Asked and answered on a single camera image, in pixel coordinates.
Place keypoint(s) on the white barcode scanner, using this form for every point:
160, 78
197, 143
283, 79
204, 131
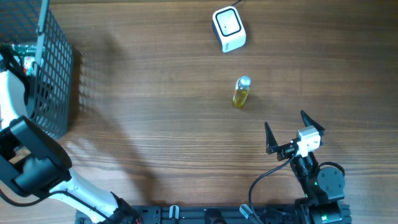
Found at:
228, 28

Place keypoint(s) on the yellow oil bottle silver cap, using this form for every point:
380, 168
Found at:
241, 91

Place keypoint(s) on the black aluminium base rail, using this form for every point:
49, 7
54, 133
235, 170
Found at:
270, 214

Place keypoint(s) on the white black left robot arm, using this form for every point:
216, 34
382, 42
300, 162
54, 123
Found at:
32, 163

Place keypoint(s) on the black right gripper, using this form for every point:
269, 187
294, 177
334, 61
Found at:
285, 150

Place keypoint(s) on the grey plastic mesh basket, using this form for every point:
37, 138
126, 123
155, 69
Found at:
44, 96

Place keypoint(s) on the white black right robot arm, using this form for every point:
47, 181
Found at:
323, 184

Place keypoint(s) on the green 3M sponge package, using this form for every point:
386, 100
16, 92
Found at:
25, 56

